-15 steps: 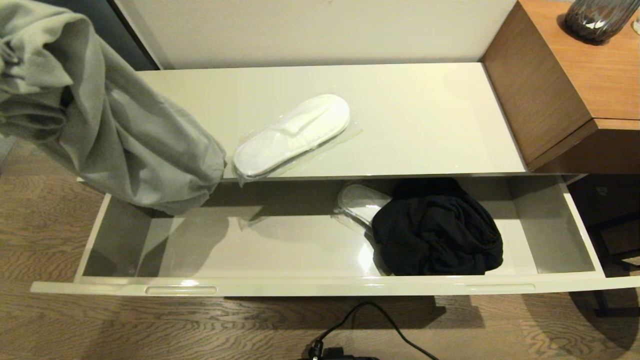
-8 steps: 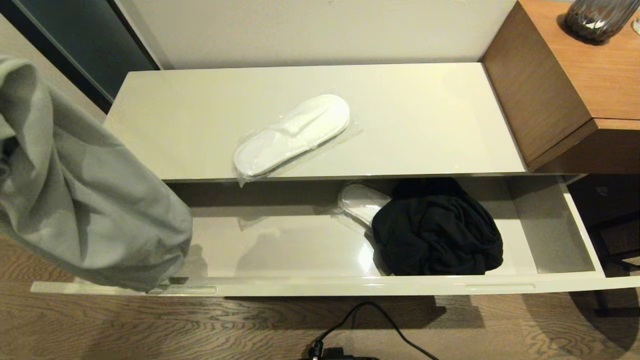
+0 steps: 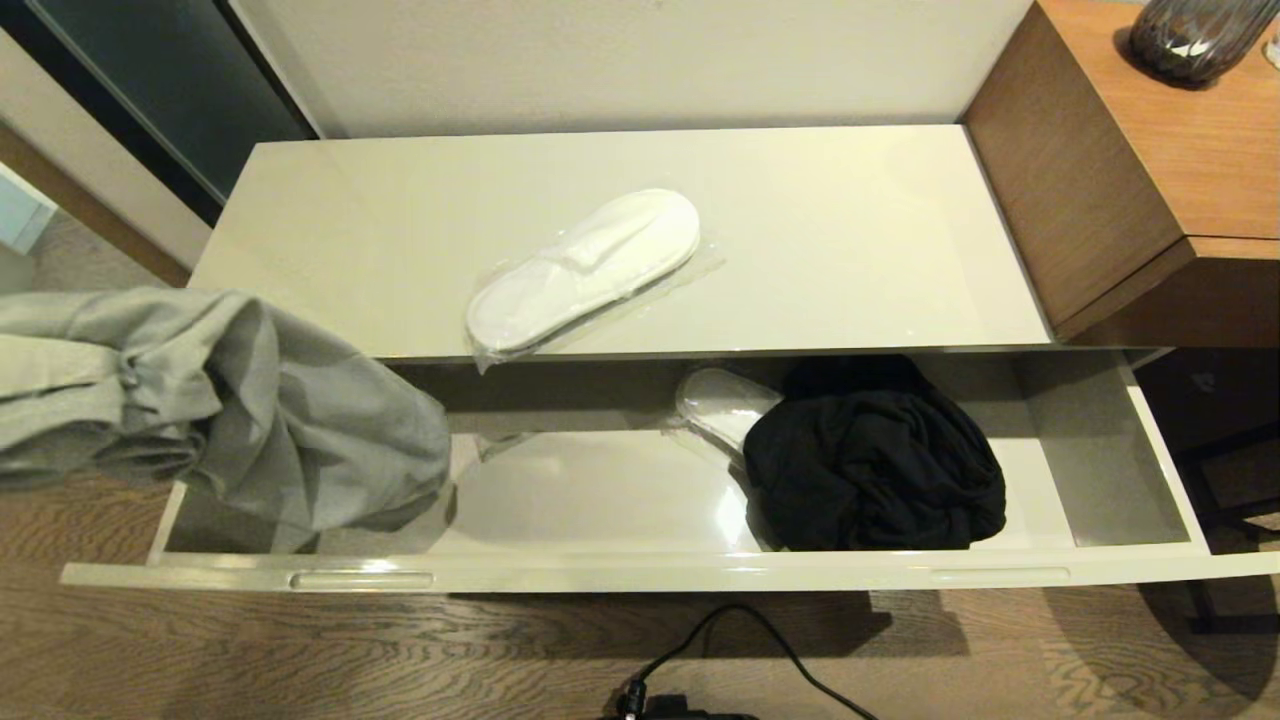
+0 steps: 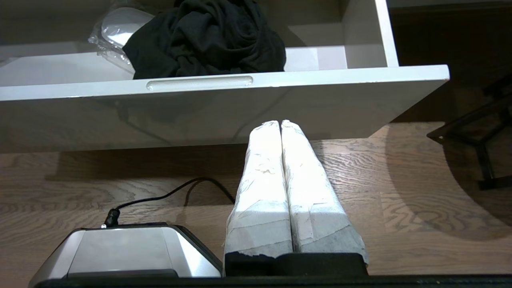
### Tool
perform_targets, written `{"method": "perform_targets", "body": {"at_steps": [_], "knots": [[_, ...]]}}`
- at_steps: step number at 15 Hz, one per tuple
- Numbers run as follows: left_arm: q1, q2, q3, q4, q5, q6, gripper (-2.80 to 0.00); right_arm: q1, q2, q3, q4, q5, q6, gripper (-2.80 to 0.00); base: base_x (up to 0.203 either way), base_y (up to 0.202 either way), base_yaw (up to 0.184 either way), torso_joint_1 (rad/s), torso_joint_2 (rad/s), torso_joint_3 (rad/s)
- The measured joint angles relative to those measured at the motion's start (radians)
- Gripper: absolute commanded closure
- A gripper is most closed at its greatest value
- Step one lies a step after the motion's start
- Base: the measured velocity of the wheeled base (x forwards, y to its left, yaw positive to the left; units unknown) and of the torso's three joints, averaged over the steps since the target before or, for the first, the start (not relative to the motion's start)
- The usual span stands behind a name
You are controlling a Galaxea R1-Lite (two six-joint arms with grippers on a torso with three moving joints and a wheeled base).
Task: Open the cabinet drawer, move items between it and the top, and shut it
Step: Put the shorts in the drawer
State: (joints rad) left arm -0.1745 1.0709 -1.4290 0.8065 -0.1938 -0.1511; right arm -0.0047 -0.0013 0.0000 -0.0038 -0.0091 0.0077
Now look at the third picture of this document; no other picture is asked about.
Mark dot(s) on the white slipper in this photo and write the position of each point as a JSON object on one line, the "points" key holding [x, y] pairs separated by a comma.
{"points": [[725, 405], [590, 270]]}

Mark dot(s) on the dark ribbed glass vase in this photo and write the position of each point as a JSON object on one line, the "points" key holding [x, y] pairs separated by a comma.
{"points": [[1190, 40]]}

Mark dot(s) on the light grey garment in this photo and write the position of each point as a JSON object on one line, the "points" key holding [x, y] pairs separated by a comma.
{"points": [[280, 410]]}

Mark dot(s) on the robot base housing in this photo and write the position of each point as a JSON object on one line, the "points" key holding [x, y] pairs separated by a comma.
{"points": [[680, 712]]}

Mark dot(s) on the glossy beige low cabinet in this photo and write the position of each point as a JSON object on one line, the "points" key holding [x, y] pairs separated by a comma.
{"points": [[850, 240]]}

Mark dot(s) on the glossy beige wide drawer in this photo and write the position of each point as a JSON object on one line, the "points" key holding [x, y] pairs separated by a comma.
{"points": [[600, 490]]}

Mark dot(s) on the black garment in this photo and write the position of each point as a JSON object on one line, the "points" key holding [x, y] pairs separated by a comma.
{"points": [[870, 460]]}

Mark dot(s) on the dark glass door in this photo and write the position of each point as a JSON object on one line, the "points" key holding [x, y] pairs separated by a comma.
{"points": [[170, 90]]}

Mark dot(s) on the black metal stand legs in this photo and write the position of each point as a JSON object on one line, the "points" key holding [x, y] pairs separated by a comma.
{"points": [[1230, 480]]}

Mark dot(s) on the brown wooden desk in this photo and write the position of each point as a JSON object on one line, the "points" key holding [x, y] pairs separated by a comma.
{"points": [[1130, 150]]}

